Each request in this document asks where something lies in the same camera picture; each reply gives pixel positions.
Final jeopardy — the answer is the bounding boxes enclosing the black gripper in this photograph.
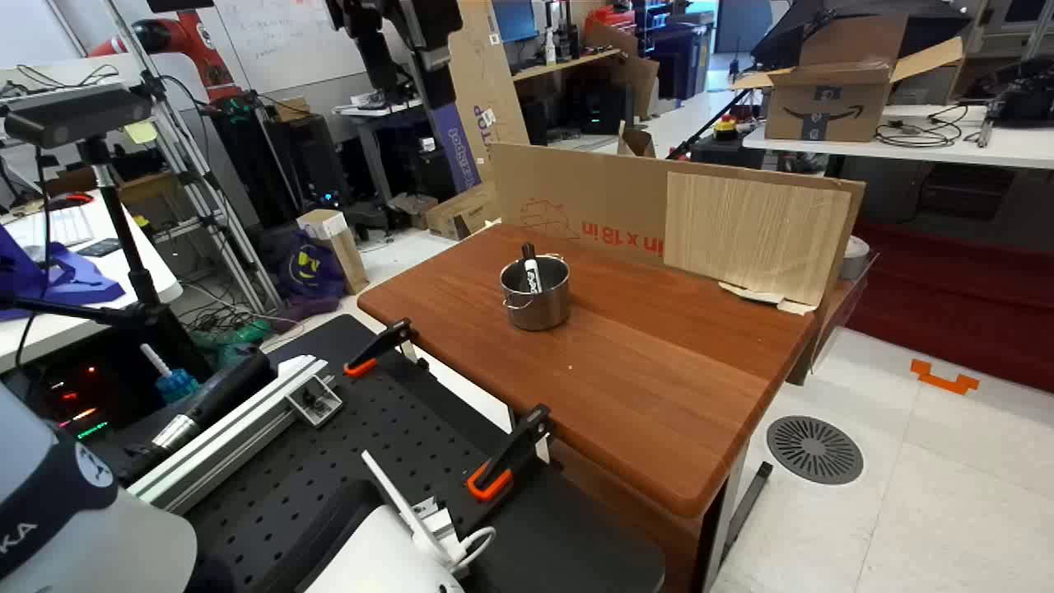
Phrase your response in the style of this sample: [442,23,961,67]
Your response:
[321,0,465,104]

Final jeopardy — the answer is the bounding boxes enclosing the black Expo whiteboard marker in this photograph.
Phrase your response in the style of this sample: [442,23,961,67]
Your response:
[518,241,547,296]

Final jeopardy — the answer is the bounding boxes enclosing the silver metal pot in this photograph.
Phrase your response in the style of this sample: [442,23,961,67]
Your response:
[496,251,575,335]

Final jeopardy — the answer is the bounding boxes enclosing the orange floor marker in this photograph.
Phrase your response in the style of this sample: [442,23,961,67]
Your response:
[908,356,983,397]

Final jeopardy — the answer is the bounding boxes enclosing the tall cardboard sheet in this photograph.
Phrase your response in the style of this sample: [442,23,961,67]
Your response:
[442,0,534,190]

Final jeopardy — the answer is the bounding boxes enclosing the black equipment cart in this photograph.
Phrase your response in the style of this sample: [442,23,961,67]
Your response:
[331,94,467,236]

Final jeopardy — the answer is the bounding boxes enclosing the small cardboard box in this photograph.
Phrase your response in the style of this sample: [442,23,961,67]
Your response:
[293,205,373,296]

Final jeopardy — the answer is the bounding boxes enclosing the metal shelf rack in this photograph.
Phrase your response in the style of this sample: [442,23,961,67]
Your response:
[101,0,283,319]

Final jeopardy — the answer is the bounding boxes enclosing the purple bag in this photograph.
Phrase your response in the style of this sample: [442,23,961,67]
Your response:
[254,221,352,307]

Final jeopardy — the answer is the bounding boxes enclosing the brown cardboard panel red print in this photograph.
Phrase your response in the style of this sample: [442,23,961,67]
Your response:
[485,140,869,314]

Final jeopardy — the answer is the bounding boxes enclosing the black orange bar clamp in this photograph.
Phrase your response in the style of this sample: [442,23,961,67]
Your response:
[462,401,552,508]
[339,315,422,383]

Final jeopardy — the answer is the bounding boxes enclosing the black tripod stand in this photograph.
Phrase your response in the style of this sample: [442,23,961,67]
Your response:
[0,135,194,356]

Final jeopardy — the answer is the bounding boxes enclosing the white side table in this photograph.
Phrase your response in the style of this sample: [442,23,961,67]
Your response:
[0,188,186,379]

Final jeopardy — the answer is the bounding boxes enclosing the black perforated breadboard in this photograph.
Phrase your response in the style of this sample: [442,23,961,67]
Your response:
[181,311,669,593]

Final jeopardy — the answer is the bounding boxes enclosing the blue cloth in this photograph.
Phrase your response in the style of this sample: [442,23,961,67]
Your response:
[0,221,128,324]

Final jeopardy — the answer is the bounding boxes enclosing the light wood grain panel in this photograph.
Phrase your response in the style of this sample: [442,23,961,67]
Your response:
[662,167,855,314]

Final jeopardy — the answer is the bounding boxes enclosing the black control box with lights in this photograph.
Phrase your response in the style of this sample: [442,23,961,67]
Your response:
[0,307,281,487]

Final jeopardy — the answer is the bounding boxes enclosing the Amazon cardboard box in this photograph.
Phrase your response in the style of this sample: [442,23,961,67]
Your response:
[731,14,971,145]

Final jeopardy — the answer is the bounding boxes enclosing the beige tape strip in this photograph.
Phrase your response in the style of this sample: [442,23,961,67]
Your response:
[713,277,824,319]

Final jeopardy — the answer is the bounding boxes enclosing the grey tape roll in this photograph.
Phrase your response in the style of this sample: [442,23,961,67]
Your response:
[838,234,877,291]

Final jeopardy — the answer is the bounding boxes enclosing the round metal floor drain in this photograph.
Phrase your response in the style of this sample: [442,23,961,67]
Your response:
[763,412,866,487]

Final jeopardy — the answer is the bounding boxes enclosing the white work table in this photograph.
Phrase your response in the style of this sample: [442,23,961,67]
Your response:
[742,102,1054,173]

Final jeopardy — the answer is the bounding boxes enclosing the dark red carpet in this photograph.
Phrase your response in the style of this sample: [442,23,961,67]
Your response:
[843,215,1054,394]

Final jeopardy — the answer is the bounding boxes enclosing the silver angle bracket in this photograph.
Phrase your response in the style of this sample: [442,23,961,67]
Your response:
[283,369,344,432]

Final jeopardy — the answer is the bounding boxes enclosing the aluminium extrusion rail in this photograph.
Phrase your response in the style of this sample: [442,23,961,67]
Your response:
[120,353,331,518]

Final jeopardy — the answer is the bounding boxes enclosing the coiled grey cables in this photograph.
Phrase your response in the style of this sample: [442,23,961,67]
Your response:
[877,104,999,150]

